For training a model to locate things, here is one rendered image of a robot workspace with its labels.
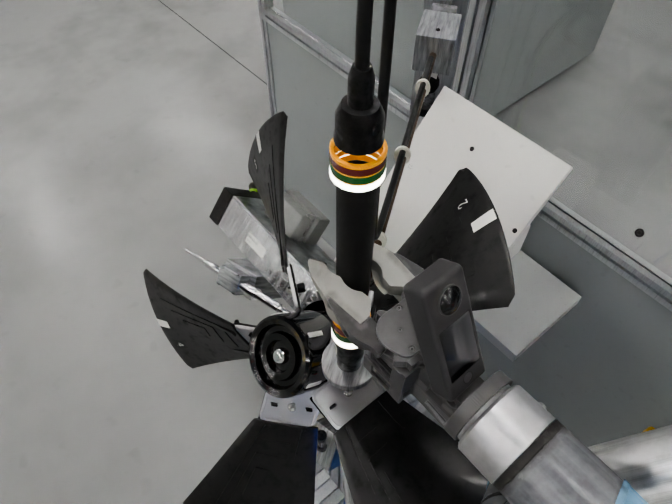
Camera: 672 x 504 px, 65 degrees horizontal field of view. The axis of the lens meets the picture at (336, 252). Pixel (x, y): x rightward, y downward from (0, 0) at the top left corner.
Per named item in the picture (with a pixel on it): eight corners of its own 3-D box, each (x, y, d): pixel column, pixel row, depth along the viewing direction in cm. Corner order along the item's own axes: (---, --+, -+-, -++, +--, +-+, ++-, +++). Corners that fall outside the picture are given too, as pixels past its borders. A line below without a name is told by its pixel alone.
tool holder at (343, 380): (334, 322, 72) (333, 281, 64) (384, 334, 71) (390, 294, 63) (314, 382, 67) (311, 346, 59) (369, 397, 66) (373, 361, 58)
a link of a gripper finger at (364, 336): (317, 317, 50) (392, 374, 46) (316, 308, 49) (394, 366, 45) (349, 285, 52) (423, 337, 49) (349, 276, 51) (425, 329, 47)
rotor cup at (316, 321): (308, 286, 88) (252, 290, 77) (378, 322, 80) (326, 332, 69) (285, 364, 91) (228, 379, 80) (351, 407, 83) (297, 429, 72)
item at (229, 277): (225, 282, 104) (230, 263, 103) (245, 295, 101) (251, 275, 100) (215, 283, 102) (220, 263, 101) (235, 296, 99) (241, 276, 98)
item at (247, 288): (308, 330, 91) (187, 254, 111) (312, 318, 91) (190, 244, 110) (300, 331, 90) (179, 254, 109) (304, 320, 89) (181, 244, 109)
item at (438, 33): (420, 43, 105) (426, 1, 98) (456, 49, 104) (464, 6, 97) (410, 73, 99) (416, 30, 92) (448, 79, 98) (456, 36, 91)
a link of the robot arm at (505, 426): (506, 468, 39) (572, 400, 42) (459, 420, 41) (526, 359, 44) (482, 493, 45) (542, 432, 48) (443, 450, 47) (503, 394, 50)
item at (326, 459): (330, 441, 105) (340, 410, 104) (353, 458, 102) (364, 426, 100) (304, 452, 99) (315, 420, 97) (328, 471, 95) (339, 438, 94)
